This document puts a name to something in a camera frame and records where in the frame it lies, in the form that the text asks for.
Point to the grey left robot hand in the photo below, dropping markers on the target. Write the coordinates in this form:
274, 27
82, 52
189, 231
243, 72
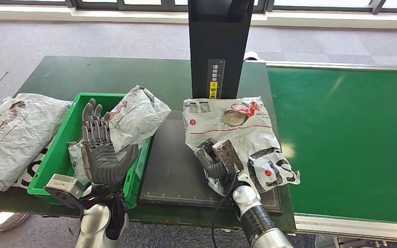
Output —
101, 164

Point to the plain grey parcel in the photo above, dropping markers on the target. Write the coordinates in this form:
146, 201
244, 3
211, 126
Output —
75, 161

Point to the grey parcel with red print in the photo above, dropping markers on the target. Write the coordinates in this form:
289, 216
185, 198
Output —
140, 113

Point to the white red-and-black print parcel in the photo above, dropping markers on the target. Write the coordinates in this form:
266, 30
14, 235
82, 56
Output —
250, 137

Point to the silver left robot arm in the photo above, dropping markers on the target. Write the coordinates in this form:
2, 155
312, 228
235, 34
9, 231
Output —
94, 222

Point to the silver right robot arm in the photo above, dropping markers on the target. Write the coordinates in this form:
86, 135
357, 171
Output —
260, 222

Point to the large grey black-print parcel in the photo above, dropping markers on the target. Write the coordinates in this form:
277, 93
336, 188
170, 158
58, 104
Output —
20, 137

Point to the black inbound scanner machine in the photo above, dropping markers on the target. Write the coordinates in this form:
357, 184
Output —
219, 51

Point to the white conveyor end roller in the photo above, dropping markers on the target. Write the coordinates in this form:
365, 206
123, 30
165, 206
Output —
251, 56

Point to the green conveyor belt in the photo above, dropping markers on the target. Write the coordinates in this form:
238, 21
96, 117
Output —
339, 137

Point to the green plastic crate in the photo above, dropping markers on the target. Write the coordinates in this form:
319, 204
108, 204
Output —
59, 147

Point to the dark green table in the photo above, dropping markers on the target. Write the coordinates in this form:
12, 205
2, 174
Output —
116, 75

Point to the round chrome base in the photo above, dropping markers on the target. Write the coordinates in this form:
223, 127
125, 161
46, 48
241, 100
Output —
1, 220

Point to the black yellow ruler label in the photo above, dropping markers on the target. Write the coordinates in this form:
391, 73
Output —
216, 78

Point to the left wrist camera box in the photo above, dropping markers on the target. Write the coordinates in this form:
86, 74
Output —
65, 188

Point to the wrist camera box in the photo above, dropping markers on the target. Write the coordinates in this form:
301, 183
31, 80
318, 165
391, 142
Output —
227, 155
65, 188

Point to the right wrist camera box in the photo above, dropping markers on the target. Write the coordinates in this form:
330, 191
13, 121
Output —
227, 155

